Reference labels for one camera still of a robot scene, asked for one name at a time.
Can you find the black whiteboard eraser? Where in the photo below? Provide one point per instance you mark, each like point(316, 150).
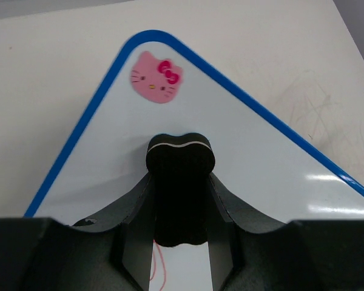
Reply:
point(180, 167)

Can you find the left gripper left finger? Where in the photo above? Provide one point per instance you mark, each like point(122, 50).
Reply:
point(109, 250)

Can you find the pink cat sticker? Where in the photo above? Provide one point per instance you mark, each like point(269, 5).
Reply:
point(156, 80)

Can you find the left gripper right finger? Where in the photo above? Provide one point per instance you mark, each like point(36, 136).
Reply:
point(249, 250)

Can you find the blue framed whiteboard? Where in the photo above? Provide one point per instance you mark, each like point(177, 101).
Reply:
point(300, 157)

